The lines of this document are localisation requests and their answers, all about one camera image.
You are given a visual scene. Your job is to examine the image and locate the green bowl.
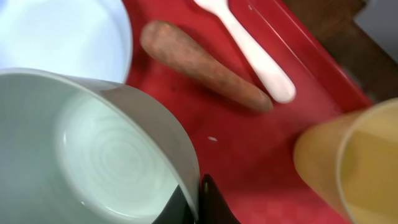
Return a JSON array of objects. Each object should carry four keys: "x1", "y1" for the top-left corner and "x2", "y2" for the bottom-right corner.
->
[{"x1": 1, "y1": 68, "x2": 200, "y2": 224}]

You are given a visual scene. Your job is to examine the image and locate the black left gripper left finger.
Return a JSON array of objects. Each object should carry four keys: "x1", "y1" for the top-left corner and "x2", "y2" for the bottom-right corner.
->
[{"x1": 152, "y1": 185, "x2": 195, "y2": 224}]

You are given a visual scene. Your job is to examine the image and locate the carrot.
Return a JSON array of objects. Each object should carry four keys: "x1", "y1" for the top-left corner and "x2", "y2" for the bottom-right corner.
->
[{"x1": 140, "y1": 20, "x2": 274, "y2": 112}]

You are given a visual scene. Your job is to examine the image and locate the white plastic spoon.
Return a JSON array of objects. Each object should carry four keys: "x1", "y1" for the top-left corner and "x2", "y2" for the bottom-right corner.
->
[{"x1": 194, "y1": 0, "x2": 296, "y2": 103}]

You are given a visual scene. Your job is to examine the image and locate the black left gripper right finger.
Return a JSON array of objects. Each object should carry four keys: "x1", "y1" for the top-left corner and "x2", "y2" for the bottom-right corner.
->
[{"x1": 199, "y1": 174, "x2": 240, "y2": 224}]

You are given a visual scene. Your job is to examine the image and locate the red serving tray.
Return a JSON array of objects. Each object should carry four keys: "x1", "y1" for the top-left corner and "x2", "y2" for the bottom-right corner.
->
[{"x1": 124, "y1": 0, "x2": 371, "y2": 223}]

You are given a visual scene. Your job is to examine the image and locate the yellow cup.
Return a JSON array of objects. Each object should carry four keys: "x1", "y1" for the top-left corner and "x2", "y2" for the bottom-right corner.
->
[{"x1": 293, "y1": 98, "x2": 397, "y2": 223}]

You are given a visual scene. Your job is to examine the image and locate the light blue plate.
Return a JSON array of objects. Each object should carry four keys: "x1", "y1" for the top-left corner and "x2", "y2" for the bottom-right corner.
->
[{"x1": 1, "y1": 0, "x2": 133, "y2": 83}]

